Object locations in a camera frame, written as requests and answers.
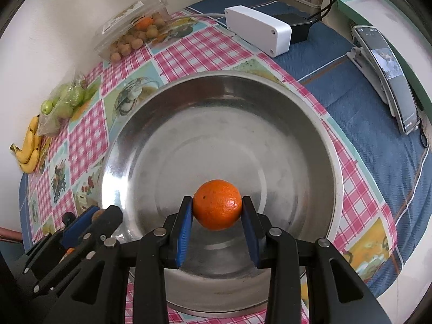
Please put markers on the white plastic box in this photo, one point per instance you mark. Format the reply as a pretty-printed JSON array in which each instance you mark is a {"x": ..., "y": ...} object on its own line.
[{"x": 265, "y": 32}]

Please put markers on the clear bag of green fruits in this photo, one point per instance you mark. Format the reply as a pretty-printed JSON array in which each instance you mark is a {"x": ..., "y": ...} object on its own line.
[{"x": 65, "y": 103}]

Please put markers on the large metal bowl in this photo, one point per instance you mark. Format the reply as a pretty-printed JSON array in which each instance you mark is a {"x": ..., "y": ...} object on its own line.
[{"x": 218, "y": 137}]

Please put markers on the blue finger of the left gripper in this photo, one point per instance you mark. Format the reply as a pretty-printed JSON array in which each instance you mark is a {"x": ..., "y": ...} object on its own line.
[
  {"x": 75, "y": 226},
  {"x": 48, "y": 263}
]

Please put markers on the green framed white board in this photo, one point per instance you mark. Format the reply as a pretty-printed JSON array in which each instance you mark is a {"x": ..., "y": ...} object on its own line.
[{"x": 411, "y": 48}]

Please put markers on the clear plastic longan box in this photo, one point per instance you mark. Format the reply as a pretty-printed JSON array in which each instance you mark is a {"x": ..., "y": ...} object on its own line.
[{"x": 130, "y": 29}]

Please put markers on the orange mandarin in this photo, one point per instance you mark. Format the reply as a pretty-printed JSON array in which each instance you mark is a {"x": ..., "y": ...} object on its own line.
[{"x": 217, "y": 205}]

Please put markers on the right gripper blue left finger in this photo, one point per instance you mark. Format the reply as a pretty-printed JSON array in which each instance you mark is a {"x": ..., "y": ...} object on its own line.
[{"x": 163, "y": 248}]

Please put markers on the banana bunch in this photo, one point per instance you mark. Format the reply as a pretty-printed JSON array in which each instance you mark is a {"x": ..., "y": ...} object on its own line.
[{"x": 28, "y": 155}]

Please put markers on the pink checkered tablecloth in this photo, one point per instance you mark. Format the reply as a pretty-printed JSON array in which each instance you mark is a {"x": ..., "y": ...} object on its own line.
[{"x": 69, "y": 171}]

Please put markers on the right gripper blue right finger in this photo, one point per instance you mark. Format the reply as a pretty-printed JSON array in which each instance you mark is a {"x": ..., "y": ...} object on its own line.
[{"x": 336, "y": 294}]

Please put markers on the black power adapter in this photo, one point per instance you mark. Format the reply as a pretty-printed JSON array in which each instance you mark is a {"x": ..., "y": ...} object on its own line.
[{"x": 300, "y": 26}]

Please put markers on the small brown longan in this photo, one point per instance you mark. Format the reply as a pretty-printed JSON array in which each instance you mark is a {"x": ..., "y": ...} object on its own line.
[{"x": 97, "y": 214}]

